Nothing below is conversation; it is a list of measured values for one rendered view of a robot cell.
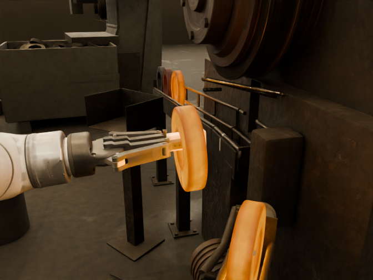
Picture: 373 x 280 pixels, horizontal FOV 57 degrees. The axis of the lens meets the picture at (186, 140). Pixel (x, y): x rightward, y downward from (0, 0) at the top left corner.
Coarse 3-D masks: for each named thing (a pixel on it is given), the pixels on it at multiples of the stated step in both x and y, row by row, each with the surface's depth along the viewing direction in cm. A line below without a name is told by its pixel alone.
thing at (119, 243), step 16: (96, 96) 148; (112, 96) 155; (128, 96) 157; (144, 96) 150; (160, 96) 144; (96, 112) 150; (112, 112) 157; (128, 112) 130; (144, 112) 137; (160, 112) 144; (96, 128) 145; (112, 128) 143; (128, 128) 132; (144, 128) 139; (128, 176) 151; (128, 192) 155; (128, 208) 158; (128, 224) 162; (112, 240) 168; (128, 240) 166; (144, 240) 168; (160, 240) 168; (128, 256) 157
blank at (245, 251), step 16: (240, 208) 52; (256, 208) 52; (240, 224) 50; (256, 224) 49; (240, 240) 48; (256, 240) 50; (240, 256) 48; (256, 256) 57; (240, 272) 48; (256, 272) 57
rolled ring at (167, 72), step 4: (168, 68) 182; (164, 72) 185; (168, 72) 179; (172, 72) 179; (164, 76) 188; (168, 76) 178; (164, 80) 190; (168, 80) 177; (164, 84) 191; (168, 84) 177; (164, 88) 192; (168, 88) 177; (164, 92) 191; (168, 92) 178
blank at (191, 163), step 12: (180, 108) 59; (192, 108) 59; (180, 120) 57; (192, 120) 57; (180, 132) 59; (192, 132) 56; (192, 144) 55; (204, 144) 55; (180, 156) 65; (192, 156) 55; (204, 156) 55; (180, 168) 63; (192, 168) 56; (204, 168) 56; (180, 180) 65; (192, 180) 57; (204, 180) 58
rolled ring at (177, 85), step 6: (174, 72) 165; (180, 72) 164; (174, 78) 170; (180, 78) 161; (174, 84) 174; (180, 84) 160; (174, 90) 175; (180, 90) 160; (174, 96) 174; (180, 96) 161; (180, 102) 163
